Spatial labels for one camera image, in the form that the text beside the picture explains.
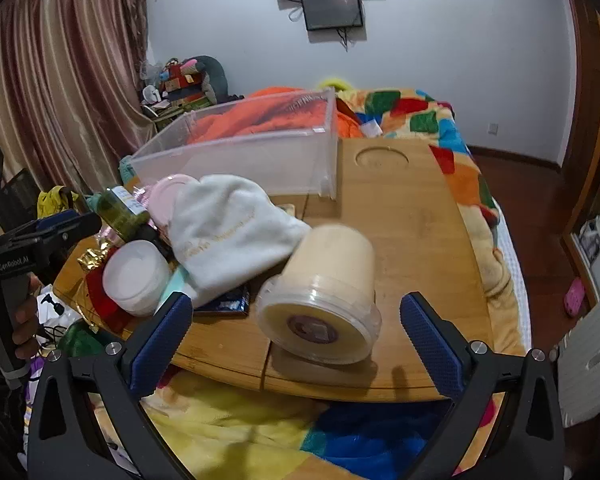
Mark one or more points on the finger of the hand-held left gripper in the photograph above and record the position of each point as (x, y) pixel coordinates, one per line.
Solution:
(59, 220)
(82, 229)

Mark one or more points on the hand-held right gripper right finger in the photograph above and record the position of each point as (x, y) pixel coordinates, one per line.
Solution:
(430, 345)

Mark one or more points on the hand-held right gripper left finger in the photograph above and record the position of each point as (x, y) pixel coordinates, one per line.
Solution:
(164, 340)

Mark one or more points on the gold foil wrapper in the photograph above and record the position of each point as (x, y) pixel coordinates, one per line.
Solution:
(92, 259)

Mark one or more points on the pink package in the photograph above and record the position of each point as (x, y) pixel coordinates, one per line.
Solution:
(140, 199)

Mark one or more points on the red gold foil packet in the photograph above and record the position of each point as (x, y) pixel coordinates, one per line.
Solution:
(104, 310)

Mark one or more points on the cream cylindrical jar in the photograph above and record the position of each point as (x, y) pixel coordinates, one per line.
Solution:
(330, 270)

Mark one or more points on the white cloth pouch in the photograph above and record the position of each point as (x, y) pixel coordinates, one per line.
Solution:
(229, 230)

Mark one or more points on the clear plastic storage box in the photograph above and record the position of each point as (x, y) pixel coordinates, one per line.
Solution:
(240, 160)

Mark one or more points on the person's left hand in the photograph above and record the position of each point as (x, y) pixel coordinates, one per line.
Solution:
(23, 317)

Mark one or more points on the yellow bag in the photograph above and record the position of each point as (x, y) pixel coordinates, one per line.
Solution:
(54, 201)

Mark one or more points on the green bottle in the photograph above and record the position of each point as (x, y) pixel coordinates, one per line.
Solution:
(122, 215)

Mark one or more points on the dark mesh chair back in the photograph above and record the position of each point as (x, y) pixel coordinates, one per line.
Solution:
(19, 195)

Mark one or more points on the mint green object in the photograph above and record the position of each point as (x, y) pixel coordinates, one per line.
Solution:
(177, 285)

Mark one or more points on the white round jar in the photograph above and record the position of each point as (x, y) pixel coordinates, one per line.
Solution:
(134, 275)

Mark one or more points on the green cloth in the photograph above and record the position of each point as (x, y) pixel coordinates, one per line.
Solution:
(77, 340)

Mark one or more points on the wooden desk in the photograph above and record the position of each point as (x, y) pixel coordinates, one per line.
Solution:
(420, 240)

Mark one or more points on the pink striped curtain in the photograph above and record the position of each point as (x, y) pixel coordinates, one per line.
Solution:
(54, 85)

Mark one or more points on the pink slipper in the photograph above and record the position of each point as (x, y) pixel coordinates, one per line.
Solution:
(574, 299)

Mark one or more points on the white suitcase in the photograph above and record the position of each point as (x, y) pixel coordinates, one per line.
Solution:
(595, 350)

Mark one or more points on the pile of colourful boxes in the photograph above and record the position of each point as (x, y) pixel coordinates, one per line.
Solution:
(174, 85)

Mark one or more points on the colourful patchwork blanket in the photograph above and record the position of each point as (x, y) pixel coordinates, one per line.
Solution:
(460, 160)

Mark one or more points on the grey cushion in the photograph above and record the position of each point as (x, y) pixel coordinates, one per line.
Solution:
(214, 75)

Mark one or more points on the white paper tag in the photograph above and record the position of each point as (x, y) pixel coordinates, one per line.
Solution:
(372, 128)

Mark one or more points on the orange jacket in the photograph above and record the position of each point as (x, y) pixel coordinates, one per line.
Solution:
(352, 125)

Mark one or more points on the yellow-green plush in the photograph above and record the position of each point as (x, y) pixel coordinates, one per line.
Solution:
(335, 83)

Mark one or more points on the brown wooden wardrobe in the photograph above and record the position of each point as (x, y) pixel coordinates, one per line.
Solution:
(587, 110)

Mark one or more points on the small black monitor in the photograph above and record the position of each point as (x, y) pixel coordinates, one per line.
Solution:
(332, 10)

